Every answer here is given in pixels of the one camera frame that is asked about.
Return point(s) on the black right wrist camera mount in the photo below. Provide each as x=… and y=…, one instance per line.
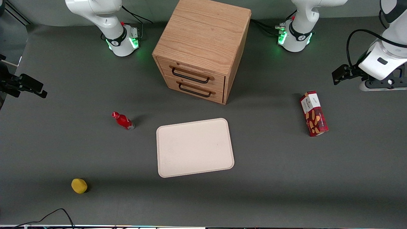
x=4, y=71

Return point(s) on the red cookie box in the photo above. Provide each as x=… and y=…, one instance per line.
x=314, y=114

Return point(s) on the small red bottle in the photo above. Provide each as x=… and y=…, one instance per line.
x=123, y=121

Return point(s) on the wooden drawer front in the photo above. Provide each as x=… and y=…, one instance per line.
x=165, y=65
x=171, y=84

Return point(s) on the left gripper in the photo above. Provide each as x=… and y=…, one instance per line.
x=354, y=72

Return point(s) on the wooden drawer cabinet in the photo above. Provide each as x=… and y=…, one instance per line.
x=200, y=38

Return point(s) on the beige rectangular tray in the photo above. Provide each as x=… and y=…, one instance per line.
x=194, y=148

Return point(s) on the yellow lemon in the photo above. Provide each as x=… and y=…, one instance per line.
x=79, y=185

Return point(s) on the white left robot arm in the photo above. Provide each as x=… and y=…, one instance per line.
x=299, y=38

